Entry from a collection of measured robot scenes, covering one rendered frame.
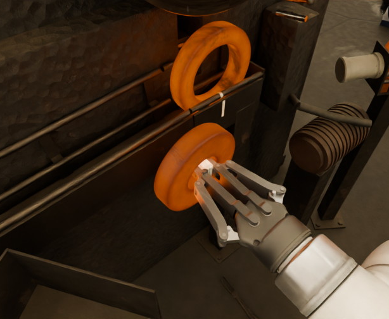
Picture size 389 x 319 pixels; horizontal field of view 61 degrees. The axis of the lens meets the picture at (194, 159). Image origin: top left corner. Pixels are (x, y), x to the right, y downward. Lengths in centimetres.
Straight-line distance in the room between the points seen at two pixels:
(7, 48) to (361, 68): 71
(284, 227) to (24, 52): 42
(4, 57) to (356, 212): 128
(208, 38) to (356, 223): 104
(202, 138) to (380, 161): 130
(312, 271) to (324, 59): 194
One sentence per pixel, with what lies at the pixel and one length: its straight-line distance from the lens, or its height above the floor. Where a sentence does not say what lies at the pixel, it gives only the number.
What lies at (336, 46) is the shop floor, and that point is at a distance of 244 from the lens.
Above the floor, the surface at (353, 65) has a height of 69.
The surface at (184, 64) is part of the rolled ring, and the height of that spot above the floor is 80.
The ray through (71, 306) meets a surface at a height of 61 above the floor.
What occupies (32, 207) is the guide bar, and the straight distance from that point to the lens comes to 57.
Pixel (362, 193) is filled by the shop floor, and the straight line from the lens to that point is 154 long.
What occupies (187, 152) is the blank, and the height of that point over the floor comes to 78.
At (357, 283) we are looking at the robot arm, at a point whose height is 75.
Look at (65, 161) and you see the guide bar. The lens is 62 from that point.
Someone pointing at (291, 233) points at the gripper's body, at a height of 75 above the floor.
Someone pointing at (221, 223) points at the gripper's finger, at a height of 73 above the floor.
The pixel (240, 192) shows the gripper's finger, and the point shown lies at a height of 73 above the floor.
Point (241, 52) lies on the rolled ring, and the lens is 68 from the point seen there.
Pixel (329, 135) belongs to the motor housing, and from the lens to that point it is 90.
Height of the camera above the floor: 112
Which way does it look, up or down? 48 degrees down
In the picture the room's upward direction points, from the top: straight up
